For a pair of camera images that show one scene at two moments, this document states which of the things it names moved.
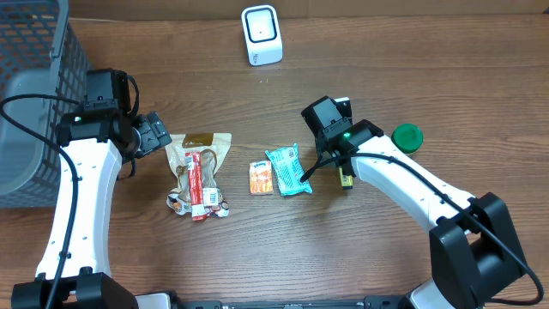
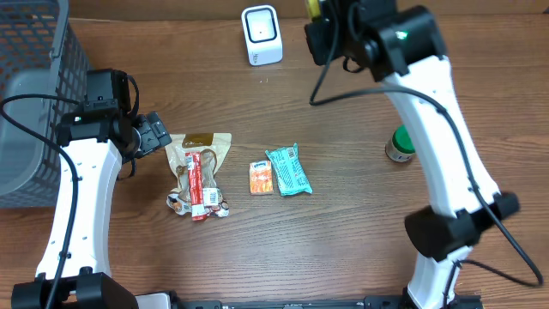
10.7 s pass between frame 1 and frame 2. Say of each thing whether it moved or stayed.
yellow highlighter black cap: moved
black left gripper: stayed
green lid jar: stayed
